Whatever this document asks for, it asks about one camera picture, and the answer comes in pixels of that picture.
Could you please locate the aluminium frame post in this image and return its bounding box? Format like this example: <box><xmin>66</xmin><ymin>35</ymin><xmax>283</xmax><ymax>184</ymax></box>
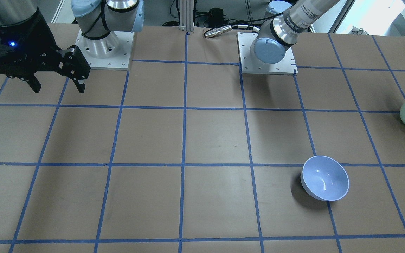
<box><xmin>177</xmin><ymin>0</ymin><xmax>195</xmax><ymax>34</ymax></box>

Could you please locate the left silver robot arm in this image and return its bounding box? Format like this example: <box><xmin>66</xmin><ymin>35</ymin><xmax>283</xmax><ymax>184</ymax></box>
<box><xmin>250</xmin><ymin>0</ymin><xmax>339</xmax><ymax>64</ymax></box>

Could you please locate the black power box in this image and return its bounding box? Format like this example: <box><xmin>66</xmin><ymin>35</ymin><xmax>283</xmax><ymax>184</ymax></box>
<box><xmin>208</xmin><ymin>8</ymin><xmax>224</xmax><ymax>27</ymax></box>

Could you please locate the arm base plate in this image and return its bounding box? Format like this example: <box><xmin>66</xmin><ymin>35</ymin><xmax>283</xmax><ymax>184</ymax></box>
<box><xmin>237</xmin><ymin>32</ymin><xmax>298</xmax><ymax>75</ymax></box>
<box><xmin>75</xmin><ymin>30</ymin><xmax>136</xmax><ymax>70</ymax></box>

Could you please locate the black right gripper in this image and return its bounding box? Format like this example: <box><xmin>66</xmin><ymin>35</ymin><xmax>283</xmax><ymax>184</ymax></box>
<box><xmin>0</xmin><ymin>9</ymin><xmax>90</xmax><ymax>93</ymax></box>

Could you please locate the blue bowl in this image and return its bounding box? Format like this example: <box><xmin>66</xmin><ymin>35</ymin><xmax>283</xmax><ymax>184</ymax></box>
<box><xmin>300</xmin><ymin>155</ymin><xmax>350</xmax><ymax>201</ymax></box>

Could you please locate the silver cable connector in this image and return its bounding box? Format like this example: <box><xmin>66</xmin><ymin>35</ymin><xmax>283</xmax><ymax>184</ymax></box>
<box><xmin>204</xmin><ymin>25</ymin><xmax>232</xmax><ymax>39</ymax></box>

